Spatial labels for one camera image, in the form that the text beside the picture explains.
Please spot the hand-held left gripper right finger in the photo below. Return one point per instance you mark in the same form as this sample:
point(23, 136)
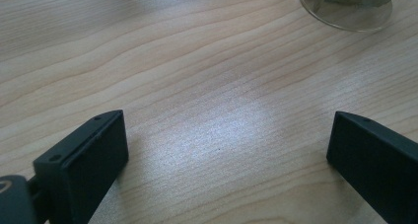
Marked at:
point(378, 164)

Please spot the tall glass jar green contents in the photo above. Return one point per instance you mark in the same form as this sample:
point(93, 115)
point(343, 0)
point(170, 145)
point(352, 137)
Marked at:
point(348, 10)

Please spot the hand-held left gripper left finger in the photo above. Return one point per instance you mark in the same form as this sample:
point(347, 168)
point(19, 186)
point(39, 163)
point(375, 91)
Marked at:
point(85, 164)

